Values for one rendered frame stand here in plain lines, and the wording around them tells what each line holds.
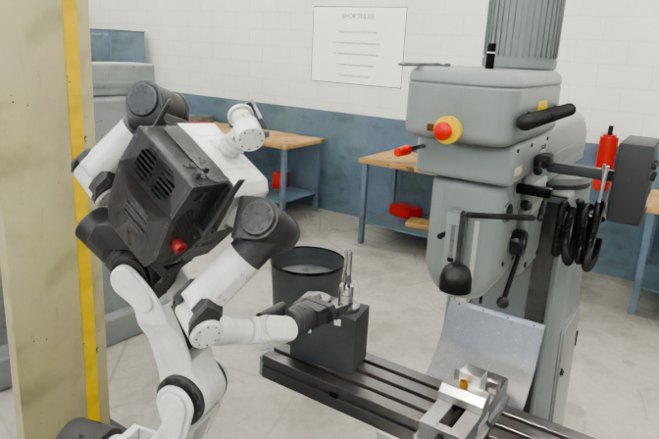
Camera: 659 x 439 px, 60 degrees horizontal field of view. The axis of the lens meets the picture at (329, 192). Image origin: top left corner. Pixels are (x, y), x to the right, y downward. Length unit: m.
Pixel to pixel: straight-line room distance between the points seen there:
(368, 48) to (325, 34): 0.59
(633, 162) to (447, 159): 0.49
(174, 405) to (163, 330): 0.19
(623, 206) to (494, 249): 0.37
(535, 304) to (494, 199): 0.62
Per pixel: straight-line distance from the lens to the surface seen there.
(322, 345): 1.84
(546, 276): 1.91
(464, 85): 1.26
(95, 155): 1.55
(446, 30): 6.06
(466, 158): 1.37
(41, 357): 2.81
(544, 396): 2.11
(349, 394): 1.77
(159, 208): 1.28
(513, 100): 1.26
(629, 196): 1.64
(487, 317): 2.00
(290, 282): 3.43
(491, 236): 1.44
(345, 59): 6.59
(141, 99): 1.44
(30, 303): 2.69
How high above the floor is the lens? 1.92
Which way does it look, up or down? 14 degrees down
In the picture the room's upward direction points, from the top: 3 degrees clockwise
